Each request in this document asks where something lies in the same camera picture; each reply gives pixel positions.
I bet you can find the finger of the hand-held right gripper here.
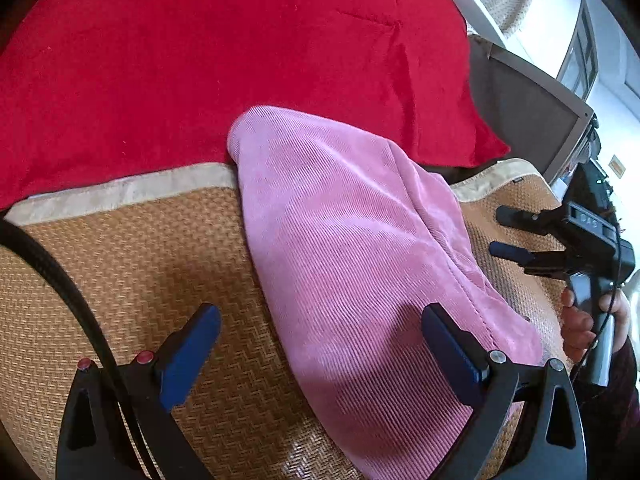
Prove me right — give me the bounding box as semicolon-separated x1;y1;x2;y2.
495;205;568;233
489;241;571;278

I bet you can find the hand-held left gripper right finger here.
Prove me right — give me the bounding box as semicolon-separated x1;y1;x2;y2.
421;302;588;480

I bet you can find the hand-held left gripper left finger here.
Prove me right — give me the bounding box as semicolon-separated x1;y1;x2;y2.
55;302;223;480

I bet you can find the pink corduroy jacket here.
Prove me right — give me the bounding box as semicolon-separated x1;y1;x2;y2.
227;105;546;480

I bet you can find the person's right forearm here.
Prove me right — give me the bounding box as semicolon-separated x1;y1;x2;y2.
575;345;640;461

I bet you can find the person's right hand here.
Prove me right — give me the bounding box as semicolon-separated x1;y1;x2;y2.
560;287;635;363

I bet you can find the woven rattan mat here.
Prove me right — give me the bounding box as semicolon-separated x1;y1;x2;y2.
0;157;576;480

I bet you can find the grey framed window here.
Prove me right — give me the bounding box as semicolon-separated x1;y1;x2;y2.
555;0;601;106

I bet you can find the white board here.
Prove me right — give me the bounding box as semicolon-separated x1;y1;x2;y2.
440;0;506;41

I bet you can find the red blanket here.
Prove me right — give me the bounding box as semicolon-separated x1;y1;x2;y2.
0;0;512;211

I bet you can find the thin black cable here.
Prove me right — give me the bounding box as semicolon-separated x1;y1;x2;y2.
570;237;626;386

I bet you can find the brown bed frame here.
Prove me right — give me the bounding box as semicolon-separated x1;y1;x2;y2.
467;35;596;186

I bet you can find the thick black cable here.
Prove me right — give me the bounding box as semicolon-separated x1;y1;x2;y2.
0;220;151;480

